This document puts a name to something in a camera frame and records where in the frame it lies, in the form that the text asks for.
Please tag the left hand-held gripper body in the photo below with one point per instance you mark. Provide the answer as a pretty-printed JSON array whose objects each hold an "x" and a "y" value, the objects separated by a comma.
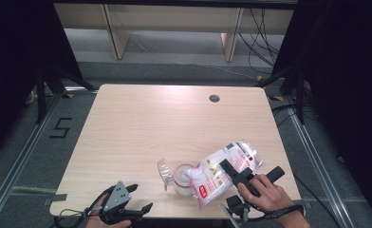
[{"x": 117, "y": 194}]

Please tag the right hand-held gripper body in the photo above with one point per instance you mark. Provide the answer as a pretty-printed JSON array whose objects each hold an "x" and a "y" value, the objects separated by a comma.
[{"x": 238, "y": 205}]

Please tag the red white spouted pouch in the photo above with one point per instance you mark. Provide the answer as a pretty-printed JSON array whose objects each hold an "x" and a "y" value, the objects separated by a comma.
[{"x": 212, "y": 177}]

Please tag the clear glass mug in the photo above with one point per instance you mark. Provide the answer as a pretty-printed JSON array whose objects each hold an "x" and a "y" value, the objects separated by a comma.
[{"x": 181, "y": 185}]

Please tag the person's right hand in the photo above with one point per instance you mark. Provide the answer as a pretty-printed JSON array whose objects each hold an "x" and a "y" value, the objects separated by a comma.
[{"x": 269, "y": 198}]

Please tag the person's left hand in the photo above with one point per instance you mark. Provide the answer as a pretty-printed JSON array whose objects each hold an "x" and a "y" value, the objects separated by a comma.
[{"x": 94, "y": 223}]

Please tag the yellow black floor tape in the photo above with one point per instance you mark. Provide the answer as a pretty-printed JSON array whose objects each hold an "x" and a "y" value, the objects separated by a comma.
[
  {"x": 69, "y": 95},
  {"x": 276, "y": 98},
  {"x": 259, "y": 77}
]

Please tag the black tape floor mark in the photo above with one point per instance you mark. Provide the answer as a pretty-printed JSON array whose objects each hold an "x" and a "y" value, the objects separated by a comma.
[{"x": 60, "y": 128}]

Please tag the black metal stand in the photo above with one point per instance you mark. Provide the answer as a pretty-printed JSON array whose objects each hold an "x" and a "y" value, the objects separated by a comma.
[
  {"x": 299, "y": 95},
  {"x": 41, "y": 95}
]

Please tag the black curtain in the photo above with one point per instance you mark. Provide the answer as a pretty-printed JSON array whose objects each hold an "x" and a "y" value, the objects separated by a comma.
[
  {"x": 348, "y": 79},
  {"x": 13, "y": 63}
]

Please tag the aluminium floor rail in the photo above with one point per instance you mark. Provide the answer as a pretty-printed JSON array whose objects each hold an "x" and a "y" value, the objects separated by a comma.
[
  {"x": 326, "y": 171},
  {"x": 19, "y": 158}
]

